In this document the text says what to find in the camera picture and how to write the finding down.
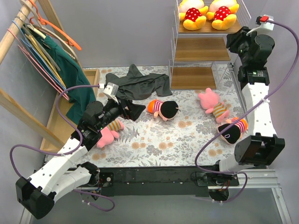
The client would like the dark grey cloth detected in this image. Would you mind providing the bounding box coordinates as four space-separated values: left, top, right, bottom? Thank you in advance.
106 64 172 100

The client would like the pink pig plush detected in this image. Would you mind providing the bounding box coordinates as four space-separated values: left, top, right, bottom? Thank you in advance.
96 119 124 148
198 88 230 123

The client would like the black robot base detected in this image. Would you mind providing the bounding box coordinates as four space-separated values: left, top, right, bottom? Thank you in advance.
63 165 253 201

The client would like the yellow frog plush big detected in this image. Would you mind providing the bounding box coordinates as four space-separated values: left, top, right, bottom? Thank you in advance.
178 0 208 31

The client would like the black-haired doll striped shirt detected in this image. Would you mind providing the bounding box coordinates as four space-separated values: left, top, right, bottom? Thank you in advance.
147 99 179 121

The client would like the wooden clothes rack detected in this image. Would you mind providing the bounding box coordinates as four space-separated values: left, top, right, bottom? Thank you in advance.
0 0 101 154

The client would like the yellow frog plush small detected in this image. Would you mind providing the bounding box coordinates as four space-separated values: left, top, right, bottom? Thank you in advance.
206 0 240 30

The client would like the beige hanger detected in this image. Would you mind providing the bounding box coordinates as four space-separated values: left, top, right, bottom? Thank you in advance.
20 0 80 65

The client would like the blue hanger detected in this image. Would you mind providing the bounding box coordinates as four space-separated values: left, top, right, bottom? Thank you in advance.
12 21 66 91

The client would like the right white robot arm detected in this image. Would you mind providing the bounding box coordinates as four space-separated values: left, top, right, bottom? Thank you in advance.
210 26 285 186

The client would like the floral table mat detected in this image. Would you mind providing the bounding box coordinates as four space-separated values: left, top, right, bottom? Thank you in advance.
45 64 260 168

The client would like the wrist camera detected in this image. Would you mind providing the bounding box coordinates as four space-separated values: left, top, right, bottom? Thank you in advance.
99 82 119 103
246 15 274 35

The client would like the grey hanger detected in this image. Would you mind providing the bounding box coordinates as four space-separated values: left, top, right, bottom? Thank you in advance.
24 23 60 71

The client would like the black-haired doll right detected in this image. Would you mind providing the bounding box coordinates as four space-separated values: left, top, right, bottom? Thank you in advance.
218 117 248 144

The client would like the wire and wood shelf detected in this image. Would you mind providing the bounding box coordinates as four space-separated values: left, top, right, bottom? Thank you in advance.
168 0 252 91

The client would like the green shirt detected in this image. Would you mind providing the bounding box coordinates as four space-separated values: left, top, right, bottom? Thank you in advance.
33 34 96 124

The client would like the orange hanger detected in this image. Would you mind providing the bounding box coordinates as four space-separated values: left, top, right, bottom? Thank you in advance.
29 0 82 51

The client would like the yellow hanger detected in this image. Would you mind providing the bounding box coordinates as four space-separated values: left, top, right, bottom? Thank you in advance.
25 34 66 89

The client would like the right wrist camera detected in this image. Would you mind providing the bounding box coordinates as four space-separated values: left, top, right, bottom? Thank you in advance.
246 15 274 35

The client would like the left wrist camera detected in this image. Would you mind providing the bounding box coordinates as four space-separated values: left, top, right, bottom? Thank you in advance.
99 82 119 103

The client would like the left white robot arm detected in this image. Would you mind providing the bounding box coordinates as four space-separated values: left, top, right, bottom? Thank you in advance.
15 99 146 219

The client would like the pink hanger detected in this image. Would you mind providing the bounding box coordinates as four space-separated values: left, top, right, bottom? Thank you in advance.
7 28 63 94

